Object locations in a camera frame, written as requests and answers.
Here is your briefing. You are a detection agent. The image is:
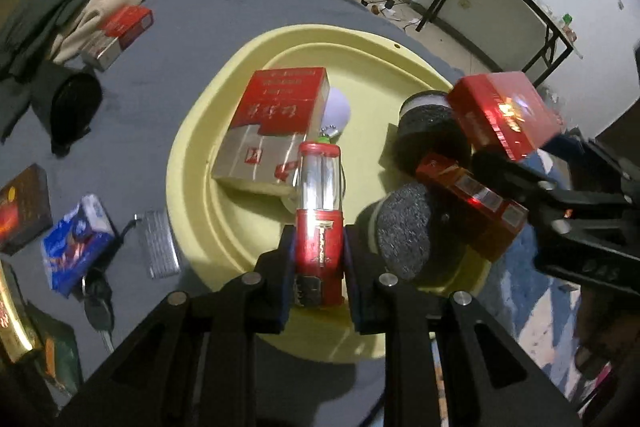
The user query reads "glossy red carton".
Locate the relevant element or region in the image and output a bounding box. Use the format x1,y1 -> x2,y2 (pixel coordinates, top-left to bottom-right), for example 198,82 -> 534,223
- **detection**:
447,72 -> 562,161

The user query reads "black folding table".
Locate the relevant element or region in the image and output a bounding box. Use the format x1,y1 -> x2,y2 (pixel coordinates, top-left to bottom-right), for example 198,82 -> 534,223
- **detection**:
416,0 -> 584,87

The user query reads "black cloth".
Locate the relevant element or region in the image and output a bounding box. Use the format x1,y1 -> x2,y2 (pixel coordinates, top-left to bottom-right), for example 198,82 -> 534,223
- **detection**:
30,61 -> 103,157

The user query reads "silver metal lighter case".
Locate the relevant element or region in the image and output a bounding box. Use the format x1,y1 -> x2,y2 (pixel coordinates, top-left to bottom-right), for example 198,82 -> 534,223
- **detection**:
134,209 -> 180,280

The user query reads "red silver cigarette pack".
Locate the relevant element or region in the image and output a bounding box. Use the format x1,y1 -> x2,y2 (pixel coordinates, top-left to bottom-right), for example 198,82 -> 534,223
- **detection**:
80,5 -> 154,72

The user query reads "blue white checkered blanket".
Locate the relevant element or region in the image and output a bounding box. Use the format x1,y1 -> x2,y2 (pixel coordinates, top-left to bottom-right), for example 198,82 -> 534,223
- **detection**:
432,225 -> 582,426

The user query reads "black foam puck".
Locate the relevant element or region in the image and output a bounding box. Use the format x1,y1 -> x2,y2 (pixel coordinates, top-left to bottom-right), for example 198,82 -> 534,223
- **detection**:
356,182 -> 433,284

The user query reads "red barcode cigarette box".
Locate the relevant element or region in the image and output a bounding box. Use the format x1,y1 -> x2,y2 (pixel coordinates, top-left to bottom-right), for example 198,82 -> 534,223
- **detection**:
416,153 -> 527,263

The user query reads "yellow oval plastic tray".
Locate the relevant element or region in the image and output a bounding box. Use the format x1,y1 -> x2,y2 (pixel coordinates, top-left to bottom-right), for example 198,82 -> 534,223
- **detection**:
166,25 -> 450,363

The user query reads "black foam roll white band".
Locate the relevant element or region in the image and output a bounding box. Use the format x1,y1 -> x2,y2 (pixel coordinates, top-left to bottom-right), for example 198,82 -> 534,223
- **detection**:
392,90 -> 471,176

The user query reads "blue tissue pack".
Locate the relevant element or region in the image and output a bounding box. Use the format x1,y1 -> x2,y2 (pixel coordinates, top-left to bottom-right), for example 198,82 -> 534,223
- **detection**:
41,194 -> 116,298

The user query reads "white dome light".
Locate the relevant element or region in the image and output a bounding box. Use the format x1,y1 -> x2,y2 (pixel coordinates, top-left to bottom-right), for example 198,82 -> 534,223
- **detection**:
320,87 -> 352,141

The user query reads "person's right hand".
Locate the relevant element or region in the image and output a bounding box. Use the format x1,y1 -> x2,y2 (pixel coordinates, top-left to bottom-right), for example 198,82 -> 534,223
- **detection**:
574,286 -> 639,379

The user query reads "red silver cigarette carton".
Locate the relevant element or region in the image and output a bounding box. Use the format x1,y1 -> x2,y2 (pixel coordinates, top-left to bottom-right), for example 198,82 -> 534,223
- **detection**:
212,67 -> 330,197

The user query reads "dark brown box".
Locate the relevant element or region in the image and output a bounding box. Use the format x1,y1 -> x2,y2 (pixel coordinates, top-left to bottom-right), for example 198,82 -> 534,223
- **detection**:
0,164 -> 52,255

